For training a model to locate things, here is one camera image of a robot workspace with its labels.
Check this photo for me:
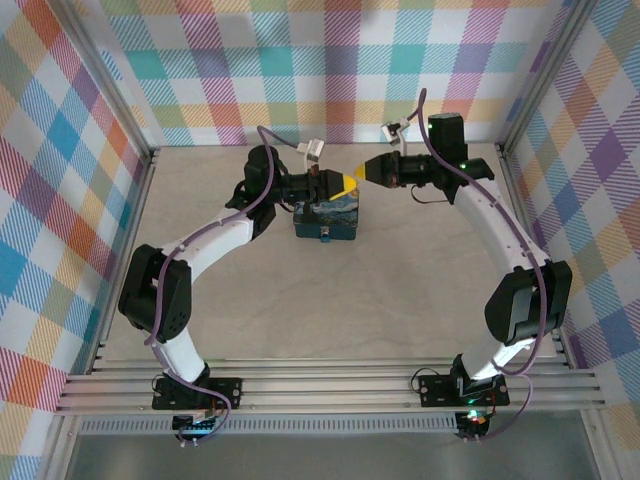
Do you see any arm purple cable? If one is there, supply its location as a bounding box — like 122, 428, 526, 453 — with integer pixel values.
405, 87, 547, 444
143, 124, 307, 444

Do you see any narrow aluminium rail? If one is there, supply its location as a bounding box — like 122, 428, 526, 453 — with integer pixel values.
85, 355, 574, 376

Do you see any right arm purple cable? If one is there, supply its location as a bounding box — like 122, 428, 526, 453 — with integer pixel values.
405, 87, 547, 444

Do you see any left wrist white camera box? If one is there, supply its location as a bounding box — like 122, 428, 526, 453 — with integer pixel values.
297, 139, 325, 174

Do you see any wide slotted aluminium beam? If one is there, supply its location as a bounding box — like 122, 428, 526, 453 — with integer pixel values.
54, 373, 607, 415

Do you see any grey slotted cable duct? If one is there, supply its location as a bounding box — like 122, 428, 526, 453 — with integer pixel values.
79, 412, 459, 435

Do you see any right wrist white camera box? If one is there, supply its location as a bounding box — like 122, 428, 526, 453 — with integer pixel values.
380, 119, 409, 156

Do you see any aluminium corner post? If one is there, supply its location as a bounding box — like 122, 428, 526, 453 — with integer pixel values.
47, 0, 160, 169
494, 0, 601, 161

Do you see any black controller board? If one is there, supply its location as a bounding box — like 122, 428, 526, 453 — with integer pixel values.
457, 409, 491, 436
172, 413, 221, 434

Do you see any left black controller board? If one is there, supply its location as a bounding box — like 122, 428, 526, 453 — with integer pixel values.
172, 413, 221, 434

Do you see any aluminium lower frame leg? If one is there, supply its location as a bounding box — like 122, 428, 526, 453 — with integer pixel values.
42, 413, 84, 480
579, 409, 619, 480

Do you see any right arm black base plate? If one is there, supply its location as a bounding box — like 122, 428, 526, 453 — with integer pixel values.
417, 372, 511, 407

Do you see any starry night painted tin box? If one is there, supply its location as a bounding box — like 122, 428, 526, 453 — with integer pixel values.
292, 188, 362, 244

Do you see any right black controller board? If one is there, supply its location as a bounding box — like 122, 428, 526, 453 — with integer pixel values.
457, 409, 491, 436

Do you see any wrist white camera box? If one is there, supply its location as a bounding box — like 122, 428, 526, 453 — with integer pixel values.
297, 139, 325, 174
380, 119, 409, 156

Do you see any aluminium side rail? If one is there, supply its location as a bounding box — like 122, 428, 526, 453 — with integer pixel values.
497, 144, 574, 369
84, 147, 161, 376

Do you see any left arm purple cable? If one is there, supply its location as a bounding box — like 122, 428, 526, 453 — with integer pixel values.
143, 124, 307, 444

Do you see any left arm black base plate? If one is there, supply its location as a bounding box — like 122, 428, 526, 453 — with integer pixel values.
151, 377, 245, 411

